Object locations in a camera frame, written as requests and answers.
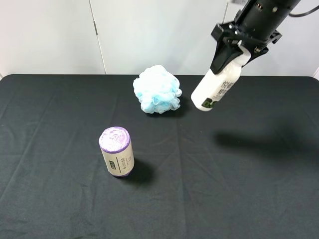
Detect purple garbage bag roll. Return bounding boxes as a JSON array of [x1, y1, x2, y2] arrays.
[[99, 126, 135, 177]]

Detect black tablecloth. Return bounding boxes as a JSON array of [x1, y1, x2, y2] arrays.
[[0, 75, 319, 239]]

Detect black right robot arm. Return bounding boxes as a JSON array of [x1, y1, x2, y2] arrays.
[[210, 0, 300, 75]]

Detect white milk bottle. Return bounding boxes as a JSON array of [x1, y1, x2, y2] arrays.
[[191, 49, 251, 112]]

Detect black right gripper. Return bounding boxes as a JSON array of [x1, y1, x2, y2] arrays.
[[210, 22, 282, 74]]

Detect blue mesh bath sponge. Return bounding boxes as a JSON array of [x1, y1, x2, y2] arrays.
[[133, 65, 182, 114]]

